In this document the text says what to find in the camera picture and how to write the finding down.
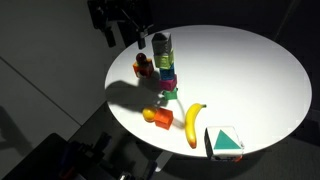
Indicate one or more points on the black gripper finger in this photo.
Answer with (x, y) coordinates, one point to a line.
(141, 40)
(110, 37)

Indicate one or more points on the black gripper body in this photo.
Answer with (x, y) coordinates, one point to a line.
(116, 11)

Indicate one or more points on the orange multicoloured block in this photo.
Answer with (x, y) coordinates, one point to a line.
(145, 70)

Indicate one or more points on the blue block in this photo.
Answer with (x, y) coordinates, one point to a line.
(167, 72)

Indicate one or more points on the magenta block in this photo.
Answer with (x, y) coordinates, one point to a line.
(167, 83)

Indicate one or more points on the green block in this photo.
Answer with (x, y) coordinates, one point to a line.
(171, 94)

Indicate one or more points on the dark red ball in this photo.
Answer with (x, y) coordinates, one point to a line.
(141, 58)

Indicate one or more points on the orange fruit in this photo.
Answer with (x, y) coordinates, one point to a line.
(149, 114)

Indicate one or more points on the yellow banana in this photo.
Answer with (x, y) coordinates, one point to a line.
(191, 123)

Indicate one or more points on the white table leg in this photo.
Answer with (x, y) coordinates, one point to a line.
(163, 161)

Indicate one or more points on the white cube with teal triangle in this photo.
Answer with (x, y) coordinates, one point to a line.
(224, 141)

